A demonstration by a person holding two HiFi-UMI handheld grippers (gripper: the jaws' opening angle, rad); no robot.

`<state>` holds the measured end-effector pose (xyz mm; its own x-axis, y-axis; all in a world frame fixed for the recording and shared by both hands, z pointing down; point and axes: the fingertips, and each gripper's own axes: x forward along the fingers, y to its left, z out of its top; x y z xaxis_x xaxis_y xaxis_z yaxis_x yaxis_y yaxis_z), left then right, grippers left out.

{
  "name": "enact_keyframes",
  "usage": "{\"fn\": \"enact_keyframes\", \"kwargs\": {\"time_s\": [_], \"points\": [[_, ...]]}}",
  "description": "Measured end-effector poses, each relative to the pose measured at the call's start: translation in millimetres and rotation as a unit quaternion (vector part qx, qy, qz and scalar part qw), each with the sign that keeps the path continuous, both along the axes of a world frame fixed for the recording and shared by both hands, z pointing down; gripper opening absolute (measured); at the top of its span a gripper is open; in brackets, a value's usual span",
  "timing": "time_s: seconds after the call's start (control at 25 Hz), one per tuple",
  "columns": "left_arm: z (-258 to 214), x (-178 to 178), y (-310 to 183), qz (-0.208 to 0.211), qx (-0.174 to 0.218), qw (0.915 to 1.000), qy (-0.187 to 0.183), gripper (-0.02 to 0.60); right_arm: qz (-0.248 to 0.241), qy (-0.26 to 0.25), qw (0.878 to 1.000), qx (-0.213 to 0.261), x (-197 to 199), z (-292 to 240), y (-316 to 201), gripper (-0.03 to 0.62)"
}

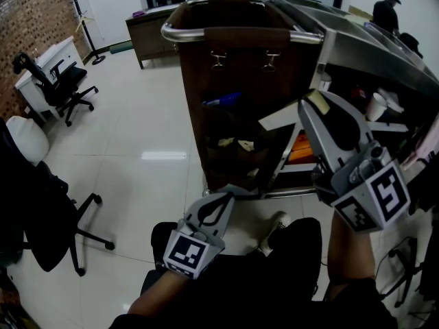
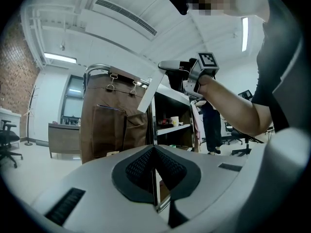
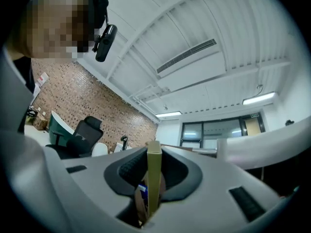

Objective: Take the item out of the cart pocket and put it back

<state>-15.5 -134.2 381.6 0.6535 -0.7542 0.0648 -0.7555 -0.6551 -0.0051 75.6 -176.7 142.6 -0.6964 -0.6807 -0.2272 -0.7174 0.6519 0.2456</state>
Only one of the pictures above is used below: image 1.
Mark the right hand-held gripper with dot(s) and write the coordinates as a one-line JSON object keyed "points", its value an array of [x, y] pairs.
{"points": [[374, 197]]}

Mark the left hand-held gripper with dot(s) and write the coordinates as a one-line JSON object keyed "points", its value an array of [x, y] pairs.
{"points": [[187, 252]]}

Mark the white card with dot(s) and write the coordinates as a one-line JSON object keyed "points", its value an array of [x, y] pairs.
{"points": [[278, 118]]}

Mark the dark brown housekeeping cart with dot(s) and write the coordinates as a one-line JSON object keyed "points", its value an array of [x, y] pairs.
{"points": [[240, 77]]}

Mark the person's right forearm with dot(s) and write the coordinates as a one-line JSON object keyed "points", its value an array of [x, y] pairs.
{"points": [[350, 252]]}

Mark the person's left forearm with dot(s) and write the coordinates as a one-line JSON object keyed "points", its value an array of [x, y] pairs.
{"points": [[154, 293]]}

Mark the shelf unit with items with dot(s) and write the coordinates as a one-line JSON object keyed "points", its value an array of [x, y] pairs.
{"points": [[360, 46]]}

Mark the orange folded cloth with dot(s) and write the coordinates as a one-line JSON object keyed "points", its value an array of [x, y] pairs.
{"points": [[302, 142], [301, 156]]}

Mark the white paper cup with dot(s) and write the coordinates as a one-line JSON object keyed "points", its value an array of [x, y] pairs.
{"points": [[375, 106]]}

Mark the small red container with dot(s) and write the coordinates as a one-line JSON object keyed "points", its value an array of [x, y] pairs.
{"points": [[358, 93]]}

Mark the white paper roll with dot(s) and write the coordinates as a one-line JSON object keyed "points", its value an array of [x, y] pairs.
{"points": [[324, 81]]}

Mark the person's white shoe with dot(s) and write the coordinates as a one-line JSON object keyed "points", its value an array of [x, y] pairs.
{"points": [[276, 228]]}

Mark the beige paper packet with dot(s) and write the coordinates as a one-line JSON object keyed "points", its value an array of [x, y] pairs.
{"points": [[226, 142], [246, 145]]}

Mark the person's dark clothing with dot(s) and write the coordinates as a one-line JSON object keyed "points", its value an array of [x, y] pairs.
{"points": [[240, 286]]}

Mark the pale pink cloth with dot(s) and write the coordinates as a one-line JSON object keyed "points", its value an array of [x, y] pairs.
{"points": [[425, 139]]}

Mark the metal snap hook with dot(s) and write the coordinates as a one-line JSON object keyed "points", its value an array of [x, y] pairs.
{"points": [[218, 62], [271, 63]]}

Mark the blue pen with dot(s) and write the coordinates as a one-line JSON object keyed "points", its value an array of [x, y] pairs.
{"points": [[223, 99]]}

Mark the black office chair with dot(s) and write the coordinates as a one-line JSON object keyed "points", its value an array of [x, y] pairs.
{"points": [[58, 87], [44, 218]]}

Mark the dark wooden cabinet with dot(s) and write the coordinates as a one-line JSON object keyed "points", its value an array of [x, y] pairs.
{"points": [[151, 36]]}

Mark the green floor mat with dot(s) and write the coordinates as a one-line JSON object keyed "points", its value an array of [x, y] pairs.
{"points": [[121, 46]]}

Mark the white rounded stool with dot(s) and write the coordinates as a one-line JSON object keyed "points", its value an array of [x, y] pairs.
{"points": [[27, 139]]}

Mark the purple plastic object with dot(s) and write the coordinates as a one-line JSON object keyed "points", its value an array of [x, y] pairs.
{"points": [[139, 13]]}

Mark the black coat rack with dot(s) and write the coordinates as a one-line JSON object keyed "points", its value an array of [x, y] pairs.
{"points": [[90, 36]]}

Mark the white desk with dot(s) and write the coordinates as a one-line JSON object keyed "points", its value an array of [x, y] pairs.
{"points": [[51, 57]]}

